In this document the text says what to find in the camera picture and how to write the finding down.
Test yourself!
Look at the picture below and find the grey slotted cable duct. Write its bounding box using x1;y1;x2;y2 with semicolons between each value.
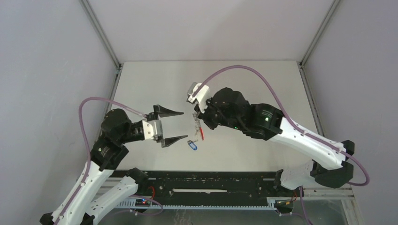
111;198;287;210

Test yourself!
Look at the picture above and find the metal key holder red handle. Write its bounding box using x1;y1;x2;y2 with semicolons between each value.
192;112;204;141

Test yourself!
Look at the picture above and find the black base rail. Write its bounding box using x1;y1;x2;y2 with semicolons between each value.
138;171;299;205

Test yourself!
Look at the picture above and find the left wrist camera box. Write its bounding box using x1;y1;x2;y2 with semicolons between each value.
142;120;163;142

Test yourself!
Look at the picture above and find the blue key tag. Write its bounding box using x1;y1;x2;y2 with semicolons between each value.
187;140;198;150

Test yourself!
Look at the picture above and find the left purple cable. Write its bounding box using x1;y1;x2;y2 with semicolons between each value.
53;97;164;225

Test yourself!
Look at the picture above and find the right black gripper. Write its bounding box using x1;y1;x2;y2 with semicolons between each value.
194;95;242;132

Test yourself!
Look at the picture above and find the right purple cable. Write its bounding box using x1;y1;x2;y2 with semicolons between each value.
192;65;371;225

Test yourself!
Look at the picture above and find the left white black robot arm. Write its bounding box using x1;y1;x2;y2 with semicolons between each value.
40;105;184;225

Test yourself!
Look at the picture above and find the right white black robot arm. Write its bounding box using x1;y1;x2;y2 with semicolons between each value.
187;83;354;196

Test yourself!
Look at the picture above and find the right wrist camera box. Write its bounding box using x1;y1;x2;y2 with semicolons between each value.
187;82;211;113

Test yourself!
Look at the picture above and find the purple cable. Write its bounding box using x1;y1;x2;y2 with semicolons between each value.
53;97;164;225
192;65;371;225

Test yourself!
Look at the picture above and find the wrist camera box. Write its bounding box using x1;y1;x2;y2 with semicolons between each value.
187;82;211;113
142;120;163;142

